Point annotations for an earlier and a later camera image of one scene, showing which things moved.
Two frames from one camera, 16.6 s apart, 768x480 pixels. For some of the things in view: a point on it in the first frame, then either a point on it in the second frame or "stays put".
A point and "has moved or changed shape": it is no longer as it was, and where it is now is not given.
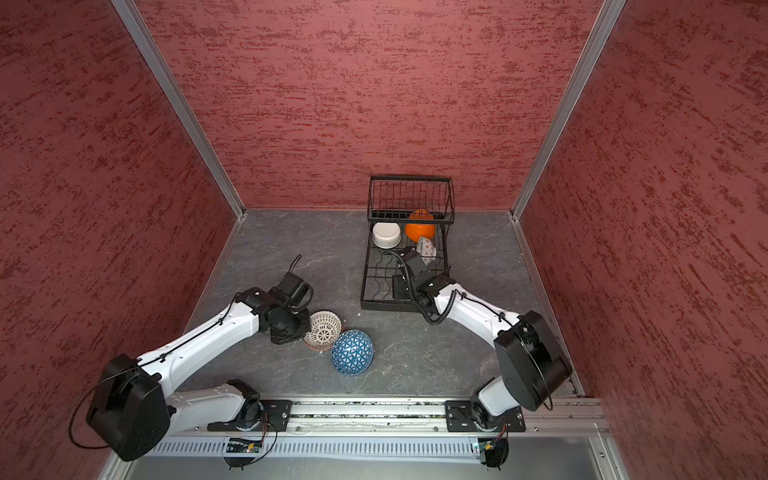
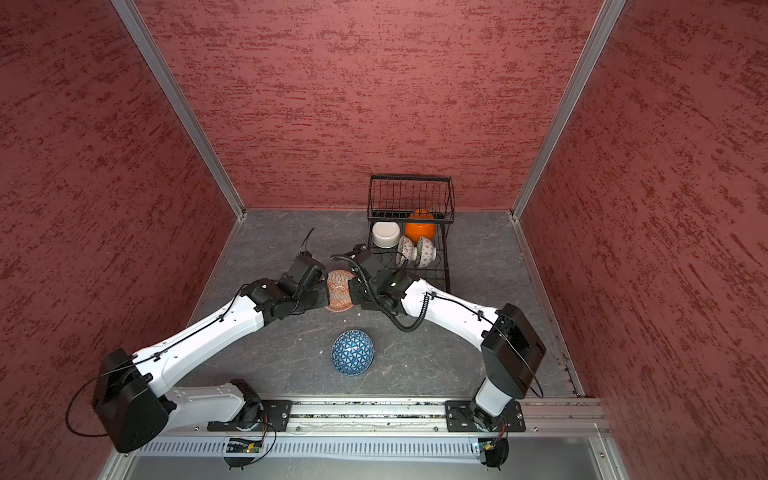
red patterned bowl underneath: (325, 328) has moved or changed shape
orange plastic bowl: (413, 232) stays put
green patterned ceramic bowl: (426, 250) stays put
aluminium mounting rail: (568, 416) stays put
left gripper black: (304, 328) → (321, 281)
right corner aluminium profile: (608, 15) stays put
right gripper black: (397, 292) → (357, 297)
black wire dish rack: (403, 211) stays put
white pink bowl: (386, 235) stays put
